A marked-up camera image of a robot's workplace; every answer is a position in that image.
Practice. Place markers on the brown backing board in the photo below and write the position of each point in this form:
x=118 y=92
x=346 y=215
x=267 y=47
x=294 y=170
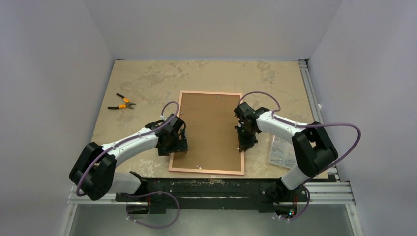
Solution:
x=208 y=133

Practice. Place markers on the clear plastic screw box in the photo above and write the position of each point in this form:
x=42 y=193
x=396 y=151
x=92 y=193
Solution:
x=282 y=153

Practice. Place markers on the pink picture frame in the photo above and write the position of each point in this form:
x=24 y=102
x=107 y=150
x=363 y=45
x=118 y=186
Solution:
x=172 y=163

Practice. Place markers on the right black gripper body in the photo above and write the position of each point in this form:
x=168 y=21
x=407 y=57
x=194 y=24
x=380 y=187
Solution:
x=246 y=136

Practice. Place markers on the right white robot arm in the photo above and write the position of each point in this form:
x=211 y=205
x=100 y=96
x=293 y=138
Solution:
x=313 y=149

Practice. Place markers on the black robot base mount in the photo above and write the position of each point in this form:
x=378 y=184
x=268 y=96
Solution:
x=264 y=195

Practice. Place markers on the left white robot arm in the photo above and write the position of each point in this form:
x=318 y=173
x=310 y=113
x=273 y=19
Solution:
x=94 y=173

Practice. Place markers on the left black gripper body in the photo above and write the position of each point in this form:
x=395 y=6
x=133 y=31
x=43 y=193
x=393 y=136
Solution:
x=174 y=145

